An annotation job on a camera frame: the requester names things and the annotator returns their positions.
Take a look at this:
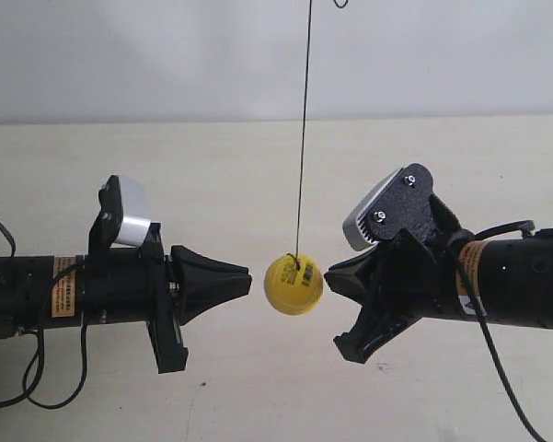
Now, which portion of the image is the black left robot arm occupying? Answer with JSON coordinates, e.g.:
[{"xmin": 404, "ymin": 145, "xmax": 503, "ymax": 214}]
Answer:
[{"xmin": 0, "ymin": 223, "xmax": 252, "ymax": 374}]

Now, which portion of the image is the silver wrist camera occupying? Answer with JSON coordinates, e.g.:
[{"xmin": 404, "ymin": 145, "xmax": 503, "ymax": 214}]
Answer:
[
  {"xmin": 97, "ymin": 174, "xmax": 151, "ymax": 248},
  {"xmin": 342, "ymin": 163, "xmax": 433, "ymax": 251}
]

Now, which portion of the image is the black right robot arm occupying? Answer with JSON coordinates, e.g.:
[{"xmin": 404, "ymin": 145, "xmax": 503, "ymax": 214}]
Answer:
[{"xmin": 325, "ymin": 229, "xmax": 553, "ymax": 364}]

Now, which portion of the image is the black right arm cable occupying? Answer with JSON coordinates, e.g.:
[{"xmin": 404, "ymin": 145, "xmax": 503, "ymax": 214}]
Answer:
[{"xmin": 441, "ymin": 191, "xmax": 553, "ymax": 442}]

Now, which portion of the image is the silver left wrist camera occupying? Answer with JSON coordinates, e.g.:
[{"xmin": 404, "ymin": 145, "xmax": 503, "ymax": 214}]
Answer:
[{"xmin": 97, "ymin": 174, "xmax": 151, "ymax": 248}]

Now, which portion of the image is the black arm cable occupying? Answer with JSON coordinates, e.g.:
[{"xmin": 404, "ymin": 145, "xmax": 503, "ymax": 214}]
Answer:
[
  {"xmin": 441, "ymin": 191, "xmax": 553, "ymax": 442},
  {"xmin": 0, "ymin": 211, "xmax": 89, "ymax": 409}
]

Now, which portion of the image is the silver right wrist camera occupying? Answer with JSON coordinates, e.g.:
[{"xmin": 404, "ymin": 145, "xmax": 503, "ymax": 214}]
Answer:
[{"xmin": 342, "ymin": 163, "xmax": 433, "ymax": 251}]

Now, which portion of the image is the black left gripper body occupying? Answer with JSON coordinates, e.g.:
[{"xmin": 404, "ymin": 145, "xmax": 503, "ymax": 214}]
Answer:
[{"xmin": 79, "ymin": 220, "xmax": 188, "ymax": 374}]

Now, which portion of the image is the thin black string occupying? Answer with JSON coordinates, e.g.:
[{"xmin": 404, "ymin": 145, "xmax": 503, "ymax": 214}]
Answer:
[{"xmin": 285, "ymin": 0, "xmax": 351, "ymax": 271}]

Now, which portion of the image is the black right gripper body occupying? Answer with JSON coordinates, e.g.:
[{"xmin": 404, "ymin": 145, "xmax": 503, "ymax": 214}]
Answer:
[{"xmin": 333, "ymin": 232, "xmax": 463, "ymax": 364}]

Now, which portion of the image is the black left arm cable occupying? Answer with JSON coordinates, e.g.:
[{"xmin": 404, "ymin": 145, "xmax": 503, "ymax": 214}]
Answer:
[{"xmin": 0, "ymin": 211, "xmax": 89, "ymax": 409}]

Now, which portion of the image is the yellow tennis ball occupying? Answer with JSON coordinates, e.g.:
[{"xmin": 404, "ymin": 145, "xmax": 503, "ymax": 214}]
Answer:
[{"xmin": 263, "ymin": 253, "xmax": 324, "ymax": 316}]

